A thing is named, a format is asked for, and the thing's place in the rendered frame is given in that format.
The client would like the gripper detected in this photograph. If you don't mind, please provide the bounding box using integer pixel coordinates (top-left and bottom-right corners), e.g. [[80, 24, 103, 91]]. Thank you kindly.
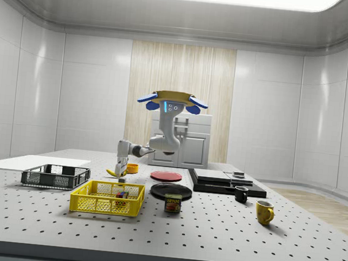
[[114, 158, 129, 180]]

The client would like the yellow bowl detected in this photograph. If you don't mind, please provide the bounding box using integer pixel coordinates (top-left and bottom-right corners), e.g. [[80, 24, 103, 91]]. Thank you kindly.
[[125, 162, 139, 175]]

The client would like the banana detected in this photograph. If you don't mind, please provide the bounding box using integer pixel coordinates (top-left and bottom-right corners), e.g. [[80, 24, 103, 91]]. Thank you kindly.
[[105, 167, 128, 180]]

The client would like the puzzle cube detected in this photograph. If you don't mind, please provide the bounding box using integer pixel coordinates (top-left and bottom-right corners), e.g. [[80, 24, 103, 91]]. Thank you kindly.
[[114, 190, 130, 208]]

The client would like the yellow basket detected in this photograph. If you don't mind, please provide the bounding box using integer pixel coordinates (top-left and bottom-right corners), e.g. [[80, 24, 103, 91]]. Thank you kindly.
[[68, 177, 147, 219]]

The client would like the red plate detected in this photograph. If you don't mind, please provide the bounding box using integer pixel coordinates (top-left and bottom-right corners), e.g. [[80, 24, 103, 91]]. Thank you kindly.
[[150, 169, 184, 183]]

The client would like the black plate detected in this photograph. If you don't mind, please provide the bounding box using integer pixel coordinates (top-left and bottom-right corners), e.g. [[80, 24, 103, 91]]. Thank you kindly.
[[149, 181, 194, 202]]

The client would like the flat-sided can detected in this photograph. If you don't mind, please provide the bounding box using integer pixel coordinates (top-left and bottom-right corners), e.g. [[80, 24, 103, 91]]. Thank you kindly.
[[163, 193, 183, 214]]

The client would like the dark grey basket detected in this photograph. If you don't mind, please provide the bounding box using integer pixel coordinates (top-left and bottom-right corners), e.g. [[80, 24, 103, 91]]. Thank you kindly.
[[20, 161, 92, 193]]

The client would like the white cabinet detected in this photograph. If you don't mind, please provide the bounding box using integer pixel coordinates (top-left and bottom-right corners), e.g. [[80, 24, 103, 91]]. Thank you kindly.
[[147, 109, 214, 171]]

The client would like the white board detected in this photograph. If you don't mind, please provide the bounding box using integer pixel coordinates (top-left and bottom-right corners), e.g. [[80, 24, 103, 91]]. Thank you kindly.
[[0, 152, 93, 179]]

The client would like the black stove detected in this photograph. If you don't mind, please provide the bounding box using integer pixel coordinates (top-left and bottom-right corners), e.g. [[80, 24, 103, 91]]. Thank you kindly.
[[185, 166, 269, 199]]

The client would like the black mug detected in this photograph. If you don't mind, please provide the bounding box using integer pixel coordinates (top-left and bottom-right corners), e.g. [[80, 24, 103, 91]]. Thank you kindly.
[[233, 185, 250, 204]]

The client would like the yellow mug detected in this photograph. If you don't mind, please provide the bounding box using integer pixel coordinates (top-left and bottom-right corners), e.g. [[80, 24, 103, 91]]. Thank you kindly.
[[254, 200, 277, 226]]

